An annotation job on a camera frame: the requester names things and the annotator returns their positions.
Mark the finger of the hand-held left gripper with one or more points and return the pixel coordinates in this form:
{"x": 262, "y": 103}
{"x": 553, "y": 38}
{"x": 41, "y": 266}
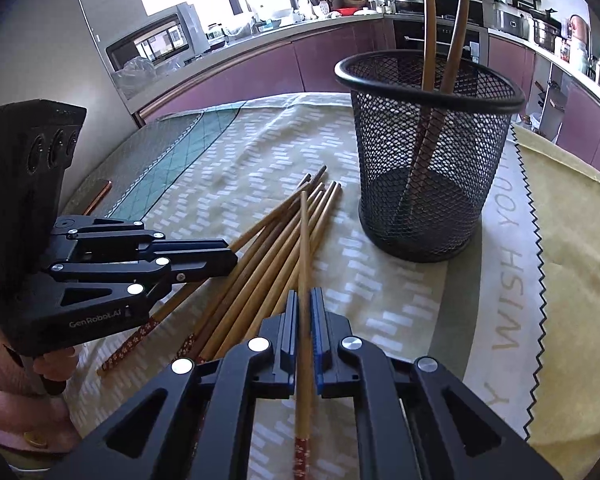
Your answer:
{"x": 205, "y": 266}
{"x": 190, "y": 246}

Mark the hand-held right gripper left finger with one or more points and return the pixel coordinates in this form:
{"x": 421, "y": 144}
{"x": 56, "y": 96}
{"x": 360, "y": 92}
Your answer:
{"x": 292, "y": 325}

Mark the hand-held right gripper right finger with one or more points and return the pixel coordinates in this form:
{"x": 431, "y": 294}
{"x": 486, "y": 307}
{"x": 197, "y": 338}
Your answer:
{"x": 318, "y": 325}

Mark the bunch of wooden chopsticks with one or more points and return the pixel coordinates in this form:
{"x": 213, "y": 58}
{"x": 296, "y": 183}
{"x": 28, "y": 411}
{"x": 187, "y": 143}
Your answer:
{"x": 260, "y": 260}

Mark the wooden chopstick red patterned end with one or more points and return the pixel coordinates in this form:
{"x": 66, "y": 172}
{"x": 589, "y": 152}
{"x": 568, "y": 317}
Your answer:
{"x": 305, "y": 240}
{"x": 457, "y": 25}
{"x": 430, "y": 35}

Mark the black mesh utensil holder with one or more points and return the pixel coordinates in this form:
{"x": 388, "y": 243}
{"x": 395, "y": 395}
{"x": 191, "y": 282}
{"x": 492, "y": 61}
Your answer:
{"x": 455, "y": 160}

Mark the person's left forearm pink sleeve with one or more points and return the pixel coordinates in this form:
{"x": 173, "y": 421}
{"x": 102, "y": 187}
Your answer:
{"x": 10, "y": 410}

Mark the person's left hand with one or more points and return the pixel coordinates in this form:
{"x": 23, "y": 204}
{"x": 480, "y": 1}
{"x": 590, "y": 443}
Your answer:
{"x": 55, "y": 367}

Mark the beige patterned tablecloth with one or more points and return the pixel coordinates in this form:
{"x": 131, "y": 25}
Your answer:
{"x": 220, "y": 160}

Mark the grey refrigerator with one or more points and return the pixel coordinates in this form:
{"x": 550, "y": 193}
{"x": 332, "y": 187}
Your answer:
{"x": 40, "y": 35}

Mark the clear plastic bag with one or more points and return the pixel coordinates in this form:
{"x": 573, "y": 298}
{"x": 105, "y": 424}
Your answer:
{"x": 132, "y": 72}

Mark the silver microwave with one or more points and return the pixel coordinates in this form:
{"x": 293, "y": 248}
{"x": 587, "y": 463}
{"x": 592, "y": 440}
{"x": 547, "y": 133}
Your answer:
{"x": 155, "y": 42}

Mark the purple kitchen cabinets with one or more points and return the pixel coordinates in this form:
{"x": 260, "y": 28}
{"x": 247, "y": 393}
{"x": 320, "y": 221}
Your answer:
{"x": 280, "y": 60}

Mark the yellow-green cloth zigzag edge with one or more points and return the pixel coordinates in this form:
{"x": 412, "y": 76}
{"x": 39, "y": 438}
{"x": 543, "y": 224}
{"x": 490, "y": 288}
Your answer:
{"x": 570, "y": 260}

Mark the black built-in oven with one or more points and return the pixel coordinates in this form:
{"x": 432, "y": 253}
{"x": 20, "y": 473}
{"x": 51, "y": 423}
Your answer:
{"x": 410, "y": 35}

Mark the pot with lid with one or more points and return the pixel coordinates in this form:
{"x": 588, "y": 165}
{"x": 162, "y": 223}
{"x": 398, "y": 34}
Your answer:
{"x": 409, "y": 4}

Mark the steel stock pot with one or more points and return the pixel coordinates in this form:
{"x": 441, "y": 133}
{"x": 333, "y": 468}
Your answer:
{"x": 546, "y": 35}

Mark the copper pot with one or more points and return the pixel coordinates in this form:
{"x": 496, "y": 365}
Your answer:
{"x": 577, "y": 35}

